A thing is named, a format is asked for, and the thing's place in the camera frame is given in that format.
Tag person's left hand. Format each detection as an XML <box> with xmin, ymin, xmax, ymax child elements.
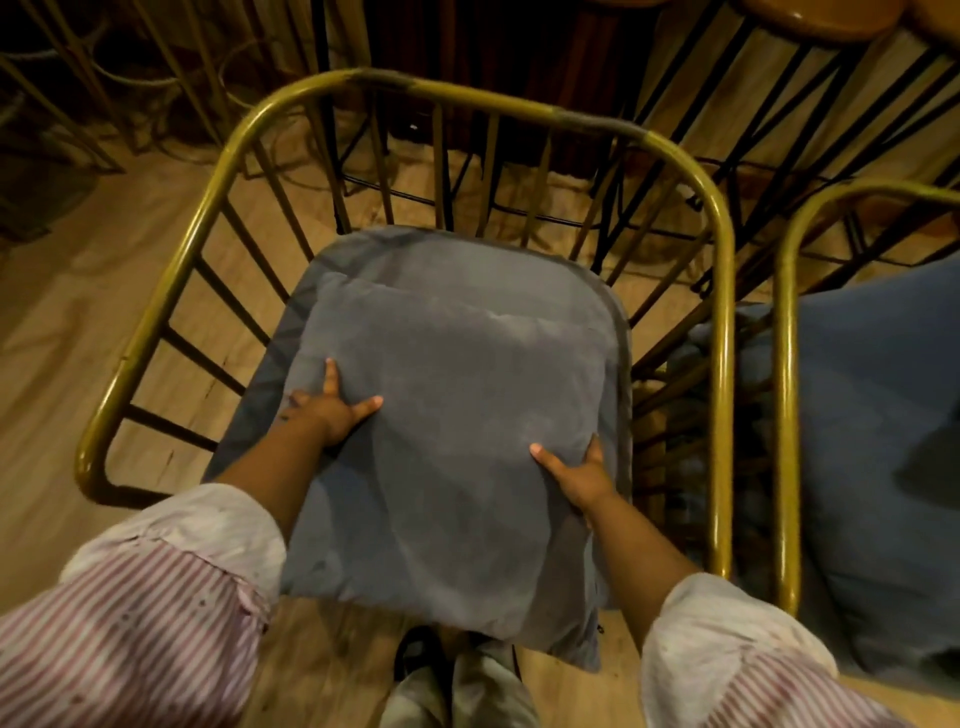
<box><xmin>287</xmin><ymin>358</ymin><xmax>384</xmax><ymax>447</ymax></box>

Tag person's right hand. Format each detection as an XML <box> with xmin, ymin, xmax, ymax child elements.
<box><xmin>529</xmin><ymin>433</ymin><xmax>621</xmax><ymax>518</ymax></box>

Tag grey square cushion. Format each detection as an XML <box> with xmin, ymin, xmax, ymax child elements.
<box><xmin>279</xmin><ymin>270</ymin><xmax>622</xmax><ymax>673</ymax></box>

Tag person's left forearm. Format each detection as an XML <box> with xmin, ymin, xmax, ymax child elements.
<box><xmin>213</xmin><ymin>416</ymin><xmax>336</xmax><ymax>546</ymax></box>

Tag person's right forearm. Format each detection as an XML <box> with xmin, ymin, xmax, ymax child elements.
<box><xmin>581</xmin><ymin>490</ymin><xmax>703</xmax><ymax>654</ymax></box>

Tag dark grey chair seat pad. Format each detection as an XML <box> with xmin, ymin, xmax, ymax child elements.
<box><xmin>202</xmin><ymin>225</ymin><xmax>636</xmax><ymax>492</ymax></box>

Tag black shoe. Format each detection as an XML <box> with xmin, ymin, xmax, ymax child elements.
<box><xmin>393</xmin><ymin>625</ymin><xmax>453</xmax><ymax>685</ymax></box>

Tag grey trousers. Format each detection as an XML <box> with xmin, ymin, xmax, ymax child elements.
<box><xmin>378</xmin><ymin>633</ymin><xmax>543</xmax><ymax>728</ymax></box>

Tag pink striped shirt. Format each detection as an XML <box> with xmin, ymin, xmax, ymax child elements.
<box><xmin>0</xmin><ymin>483</ymin><xmax>915</xmax><ymax>728</ymax></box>

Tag blue cushion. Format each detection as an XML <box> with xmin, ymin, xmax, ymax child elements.
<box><xmin>666</xmin><ymin>253</ymin><xmax>960</xmax><ymax>678</ymax></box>

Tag dark wooden bar counter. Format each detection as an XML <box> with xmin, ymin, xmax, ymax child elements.
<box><xmin>366</xmin><ymin>0</ymin><xmax>665</xmax><ymax>183</ymax></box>

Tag wooden stool with black legs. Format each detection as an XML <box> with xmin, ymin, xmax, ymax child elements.
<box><xmin>592</xmin><ymin>0</ymin><xmax>960</xmax><ymax>297</ymax></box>

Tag gold metal chair frame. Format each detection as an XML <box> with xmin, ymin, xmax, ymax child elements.
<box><xmin>74</xmin><ymin>67</ymin><xmax>737</xmax><ymax>582</ymax></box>
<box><xmin>772</xmin><ymin>177</ymin><xmax>960</xmax><ymax>618</ymax></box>

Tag black metal stool frame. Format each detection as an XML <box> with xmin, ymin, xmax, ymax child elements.
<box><xmin>309</xmin><ymin>0</ymin><xmax>485</xmax><ymax>235</ymax></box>

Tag gold metal stool frame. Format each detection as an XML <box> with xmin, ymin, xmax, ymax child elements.
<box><xmin>0</xmin><ymin>0</ymin><xmax>252</xmax><ymax>175</ymax></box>

